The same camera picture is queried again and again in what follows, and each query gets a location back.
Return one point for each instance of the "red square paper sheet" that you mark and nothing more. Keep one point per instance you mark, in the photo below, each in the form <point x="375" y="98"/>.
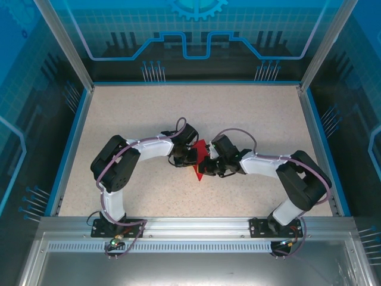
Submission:
<point x="202" y="149"/>

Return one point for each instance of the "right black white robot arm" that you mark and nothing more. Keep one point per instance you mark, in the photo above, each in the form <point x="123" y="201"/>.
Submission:
<point x="306" y="181"/>

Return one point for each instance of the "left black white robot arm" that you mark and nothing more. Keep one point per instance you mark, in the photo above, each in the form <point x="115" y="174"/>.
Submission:
<point x="116" y="167"/>

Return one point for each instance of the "metal sheet tray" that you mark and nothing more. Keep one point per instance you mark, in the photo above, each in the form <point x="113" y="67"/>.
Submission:
<point x="190" y="268"/>

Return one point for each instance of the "blue border strip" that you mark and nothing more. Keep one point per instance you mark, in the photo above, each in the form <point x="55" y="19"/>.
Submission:
<point x="196" y="82"/>

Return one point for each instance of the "aluminium mounting rail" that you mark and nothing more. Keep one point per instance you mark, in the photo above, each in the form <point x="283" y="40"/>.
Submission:
<point x="196" y="226"/>

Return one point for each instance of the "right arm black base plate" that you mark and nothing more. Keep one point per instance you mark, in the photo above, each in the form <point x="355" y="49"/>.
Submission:
<point x="257" y="228"/>

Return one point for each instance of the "blue edged side rail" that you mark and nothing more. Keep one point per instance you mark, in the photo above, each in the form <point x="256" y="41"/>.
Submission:
<point x="323" y="149"/>
<point x="69" y="149"/>

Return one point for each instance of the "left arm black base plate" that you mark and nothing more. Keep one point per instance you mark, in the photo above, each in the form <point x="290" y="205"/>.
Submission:
<point x="99" y="231"/>

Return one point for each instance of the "aluminium frame post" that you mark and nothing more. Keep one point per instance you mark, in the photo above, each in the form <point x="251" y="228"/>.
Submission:
<point x="66" y="44"/>
<point x="327" y="44"/>

